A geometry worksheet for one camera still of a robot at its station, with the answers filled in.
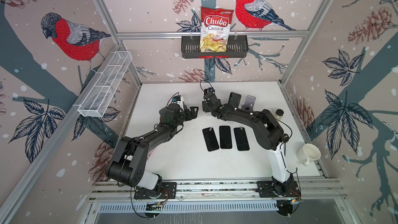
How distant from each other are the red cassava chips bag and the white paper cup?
694 millimetres

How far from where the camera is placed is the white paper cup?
2.50ft

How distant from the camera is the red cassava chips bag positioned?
0.83m
